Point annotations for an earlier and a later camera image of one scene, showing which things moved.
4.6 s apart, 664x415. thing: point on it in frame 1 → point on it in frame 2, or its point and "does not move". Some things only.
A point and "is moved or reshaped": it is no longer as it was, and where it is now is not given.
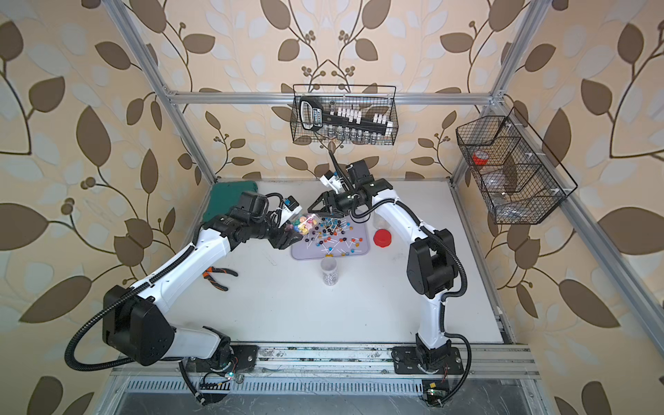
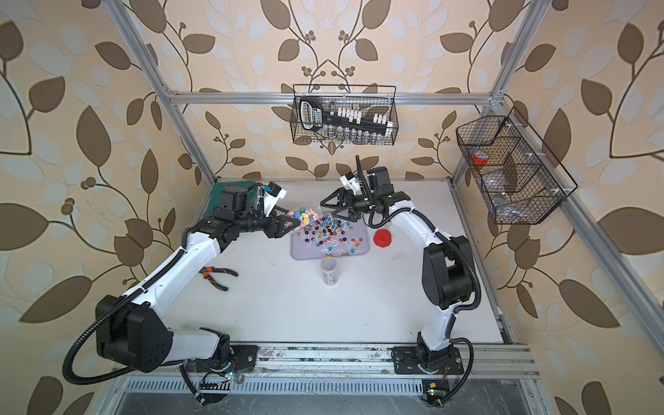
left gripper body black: x=260 y=229 → x=249 y=222
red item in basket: x=481 y=157 does not move
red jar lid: x=382 y=238 does not move
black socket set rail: x=312 y=116 does not move
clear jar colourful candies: x=304 y=224 is moved or reshaped
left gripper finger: x=284 y=240 → x=276 y=227
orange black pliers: x=206 y=274 does not move
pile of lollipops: x=332 y=238 does not move
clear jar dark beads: x=329 y=268 does not move
